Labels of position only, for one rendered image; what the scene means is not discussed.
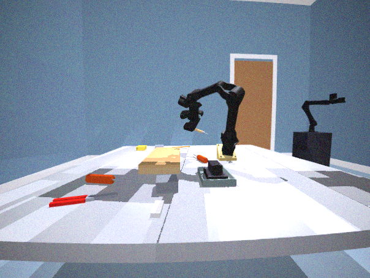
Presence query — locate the orange-handled awl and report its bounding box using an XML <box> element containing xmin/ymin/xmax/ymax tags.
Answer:
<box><xmin>197</xmin><ymin>155</ymin><xmax>208</xmax><ymax>163</ymax></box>
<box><xmin>85</xmin><ymin>174</ymin><xmax>135</xmax><ymax>184</ymax></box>

